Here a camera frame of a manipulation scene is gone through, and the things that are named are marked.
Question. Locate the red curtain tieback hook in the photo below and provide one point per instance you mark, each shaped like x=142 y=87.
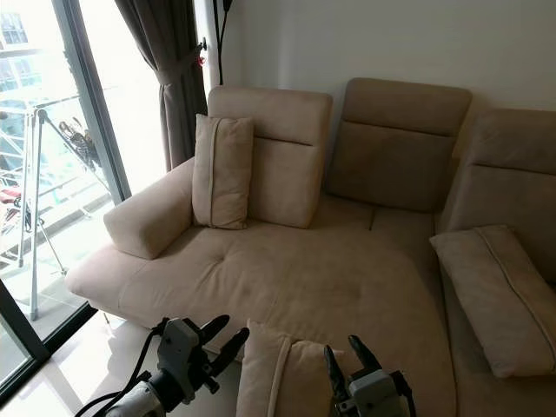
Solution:
x=201 y=52

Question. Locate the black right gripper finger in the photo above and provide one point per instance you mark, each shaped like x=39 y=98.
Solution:
x=336 y=375
x=363 y=354

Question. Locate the dark sliding door frame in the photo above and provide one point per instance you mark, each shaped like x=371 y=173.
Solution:
x=91 y=104

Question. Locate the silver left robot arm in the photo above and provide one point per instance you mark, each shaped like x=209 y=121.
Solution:
x=139 y=401

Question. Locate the dark brown curtain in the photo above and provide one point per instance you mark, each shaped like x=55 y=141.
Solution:
x=167 y=52

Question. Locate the beige fabric sofa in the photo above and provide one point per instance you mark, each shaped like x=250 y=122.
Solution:
x=330 y=282

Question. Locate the upright beige sofa pillow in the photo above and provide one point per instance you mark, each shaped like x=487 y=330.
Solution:
x=222 y=174

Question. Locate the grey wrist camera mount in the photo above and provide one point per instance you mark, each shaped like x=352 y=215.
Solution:
x=378 y=395
x=179 y=347

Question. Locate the black thin lamp stand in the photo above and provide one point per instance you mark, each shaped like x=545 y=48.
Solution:
x=219 y=39

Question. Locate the beige pillow with piped edge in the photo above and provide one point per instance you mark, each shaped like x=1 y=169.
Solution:
x=287 y=382

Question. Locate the beige pillow with seam line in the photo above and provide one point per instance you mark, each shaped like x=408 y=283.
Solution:
x=499 y=300

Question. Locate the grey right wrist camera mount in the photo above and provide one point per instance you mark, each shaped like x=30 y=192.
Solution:
x=378 y=395

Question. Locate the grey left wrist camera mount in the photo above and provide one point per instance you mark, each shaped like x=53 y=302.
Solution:
x=179 y=347

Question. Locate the metal clothes drying rack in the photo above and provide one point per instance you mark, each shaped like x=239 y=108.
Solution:
x=35 y=191

